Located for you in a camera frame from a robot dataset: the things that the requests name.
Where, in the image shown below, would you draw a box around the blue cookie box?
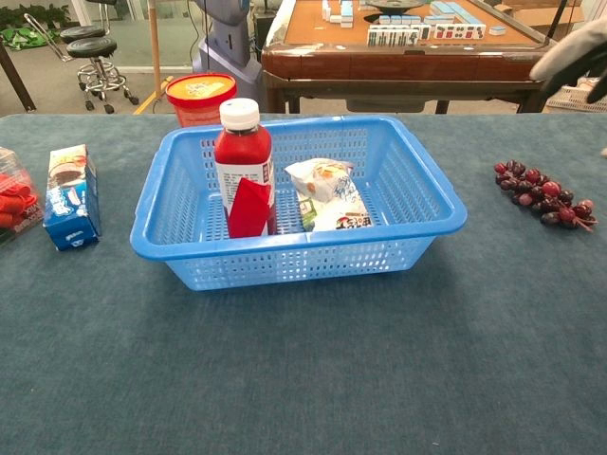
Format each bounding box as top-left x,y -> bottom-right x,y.
43,144 -> 102,252

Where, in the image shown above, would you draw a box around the red tub orange lid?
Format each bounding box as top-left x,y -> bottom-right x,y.
165,73 -> 238,128

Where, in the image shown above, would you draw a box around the wooden mahjong table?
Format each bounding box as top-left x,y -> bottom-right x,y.
260,0 -> 565,116

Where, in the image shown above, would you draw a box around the grey blue machine base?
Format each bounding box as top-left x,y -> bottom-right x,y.
192,0 -> 267,114

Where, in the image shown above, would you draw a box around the dark table leg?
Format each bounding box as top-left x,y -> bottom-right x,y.
0,41 -> 38,114

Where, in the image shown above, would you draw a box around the purple grape bunch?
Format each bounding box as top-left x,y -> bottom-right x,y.
493,159 -> 598,233

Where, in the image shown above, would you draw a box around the green plants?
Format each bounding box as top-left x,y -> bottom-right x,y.
0,3 -> 73,51

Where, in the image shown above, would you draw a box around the blue plastic basket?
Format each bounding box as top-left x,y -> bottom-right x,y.
129,115 -> 469,292

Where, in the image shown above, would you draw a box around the stacked blue mahjong tiles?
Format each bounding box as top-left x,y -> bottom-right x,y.
322,0 -> 355,28

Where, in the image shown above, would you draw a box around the face-up mahjong tile row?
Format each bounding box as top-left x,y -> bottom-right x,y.
366,23 -> 487,47

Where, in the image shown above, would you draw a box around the white plastic crate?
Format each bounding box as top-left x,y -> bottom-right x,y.
543,78 -> 607,114

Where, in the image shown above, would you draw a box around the wooden pole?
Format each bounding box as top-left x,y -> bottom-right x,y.
147,0 -> 163,99

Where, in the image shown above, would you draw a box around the clear package red contents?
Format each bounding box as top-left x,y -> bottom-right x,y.
0,146 -> 45,246

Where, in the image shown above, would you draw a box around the white snack bag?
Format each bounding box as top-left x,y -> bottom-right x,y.
284,157 -> 375,233

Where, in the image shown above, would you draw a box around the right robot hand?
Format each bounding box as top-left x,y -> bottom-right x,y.
529,18 -> 607,104

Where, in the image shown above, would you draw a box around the teal table cloth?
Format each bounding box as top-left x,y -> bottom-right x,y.
0,112 -> 607,455

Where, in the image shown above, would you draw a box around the red juice bottle white cap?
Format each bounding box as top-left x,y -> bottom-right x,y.
213,97 -> 278,240

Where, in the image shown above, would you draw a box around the black round stool chrome base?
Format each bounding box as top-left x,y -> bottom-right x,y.
65,36 -> 141,115
60,0 -> 120,46

